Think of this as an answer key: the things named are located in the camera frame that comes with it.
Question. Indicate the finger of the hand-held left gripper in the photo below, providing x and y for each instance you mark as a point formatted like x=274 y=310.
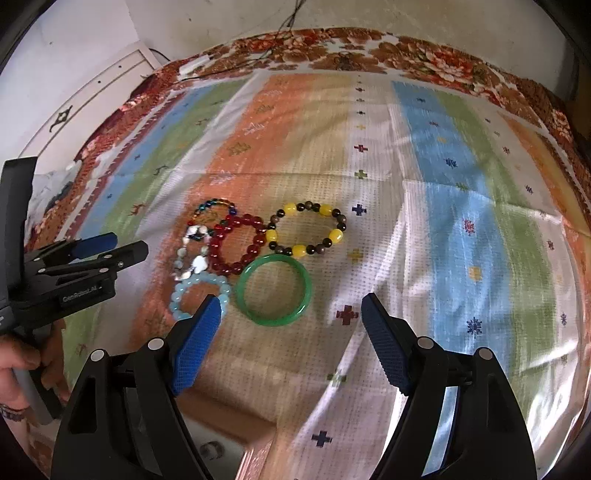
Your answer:
x=124 y=257
x=94 y=242

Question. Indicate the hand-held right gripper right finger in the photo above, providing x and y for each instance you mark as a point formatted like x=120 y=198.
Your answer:
x=383 y=341

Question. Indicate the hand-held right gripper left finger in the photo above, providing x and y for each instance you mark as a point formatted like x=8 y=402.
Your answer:
x=198 y=341

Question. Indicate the green jade bangle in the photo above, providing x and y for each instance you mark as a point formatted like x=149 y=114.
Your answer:
x=271 y=320

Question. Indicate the metal tin box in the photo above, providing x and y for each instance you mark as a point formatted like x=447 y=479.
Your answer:
x=217 y=436

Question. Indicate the person's left hand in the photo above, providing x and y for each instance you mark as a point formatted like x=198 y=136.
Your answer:
x=18 y=353

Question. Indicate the grey crumpled cloth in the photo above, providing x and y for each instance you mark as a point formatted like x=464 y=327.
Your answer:
x=48 y=181

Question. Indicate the striped printed cloth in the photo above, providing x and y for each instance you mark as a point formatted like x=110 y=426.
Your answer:
x=415 y=230

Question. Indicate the white headboard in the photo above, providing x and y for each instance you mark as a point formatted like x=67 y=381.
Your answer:
x=92 y=92

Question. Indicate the dark furniture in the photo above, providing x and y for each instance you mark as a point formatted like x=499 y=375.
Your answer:
x=581 y=92

